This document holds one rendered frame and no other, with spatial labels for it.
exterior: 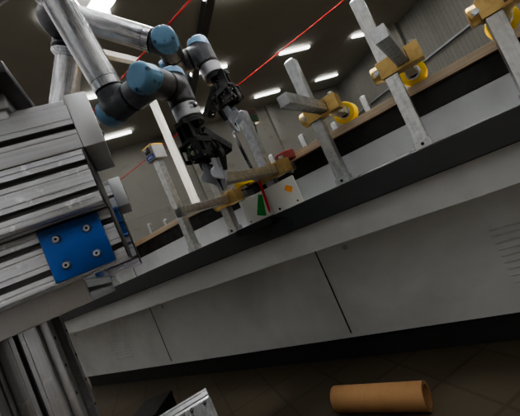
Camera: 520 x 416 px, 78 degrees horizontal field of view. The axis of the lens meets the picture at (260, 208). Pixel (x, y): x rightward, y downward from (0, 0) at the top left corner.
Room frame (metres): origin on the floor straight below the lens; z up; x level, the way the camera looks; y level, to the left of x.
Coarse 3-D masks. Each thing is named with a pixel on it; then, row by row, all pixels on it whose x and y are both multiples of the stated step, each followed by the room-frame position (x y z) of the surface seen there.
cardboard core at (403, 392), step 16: (368, 384) 1.07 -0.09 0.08; (384, 384) 1.04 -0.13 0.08; (400, 384) 1.00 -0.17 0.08; (416, 384) 0.98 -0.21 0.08; (336, 400) 1.10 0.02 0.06; (352, 400) 1.06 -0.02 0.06; (368, 400) 1.03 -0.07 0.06; (384, 400) 1.01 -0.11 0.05; (400, 400) 0.98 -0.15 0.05; (416, 400) 0.95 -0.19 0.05; (432, 400) 0.99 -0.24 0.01
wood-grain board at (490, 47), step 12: (480, 48) 0.93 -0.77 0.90; (492, 48) 0.91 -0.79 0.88; (468, 60) 0.95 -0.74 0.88; (444, 72) 0.98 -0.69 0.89; (456, 72) 0.98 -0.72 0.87; (420, 84) 1.02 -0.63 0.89; (432, 84) 1.01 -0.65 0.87; (372, 108) 1.11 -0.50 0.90; (384, 108) 1.09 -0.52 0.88; (360, 120) 1.14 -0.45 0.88; (336, 132) 1.20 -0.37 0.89; (312, 144) 1.25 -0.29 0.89; (300, 156) 1.29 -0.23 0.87; (192, 216) 1.71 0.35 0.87; (168, 228) 1.79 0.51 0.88; (144, 240) 1.93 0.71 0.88
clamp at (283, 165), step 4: (280, 160) 1.12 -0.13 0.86; (284, 160) 1.12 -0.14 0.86; (288, 160) 1.15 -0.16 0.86; (272, 164) 1.14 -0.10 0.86; (276, 164) 1.13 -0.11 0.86; (280, 164) 1.13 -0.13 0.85; (284, 164) 1.12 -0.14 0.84; (288, 164) 1.14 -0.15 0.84; (280, 168) 1.13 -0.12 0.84; (284, 168) 1.12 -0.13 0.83; (288, 168) 1.13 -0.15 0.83; (292, 168) 1.15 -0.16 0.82; (280, 172) 1.13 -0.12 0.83; (284, 172) 1.12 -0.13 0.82; (288, 172) 1.16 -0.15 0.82; (272, 176) 1.15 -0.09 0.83; (276, 176) 1.14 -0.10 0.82; (280, 176) 1.18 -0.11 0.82; (264, 180) 1.17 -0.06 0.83; (268, 180) 1.16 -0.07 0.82
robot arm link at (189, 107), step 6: (186, 102) 0.85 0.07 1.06; (192, 102) 0.86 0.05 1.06; (174, 108) 0.85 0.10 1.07; (180, 108) 0.85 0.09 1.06; (186, 108) 0.85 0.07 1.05; (192, 108) 0.85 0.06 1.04; (198, 108) 0.87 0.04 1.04; (174, 114) 0.86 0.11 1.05; (180, 114) 0.85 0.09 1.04; (186, 114) 0.85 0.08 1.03; (192, 114) 0.85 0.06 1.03; (198, 114) 0.87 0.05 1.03
